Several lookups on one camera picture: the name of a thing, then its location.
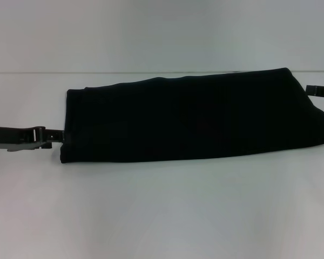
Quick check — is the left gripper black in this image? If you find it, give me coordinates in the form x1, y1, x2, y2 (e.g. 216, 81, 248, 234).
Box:
0, 125, 65, 148

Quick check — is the black t-shirt white print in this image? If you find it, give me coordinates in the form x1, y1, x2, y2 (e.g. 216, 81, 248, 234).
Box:
59, 67, 324, 165

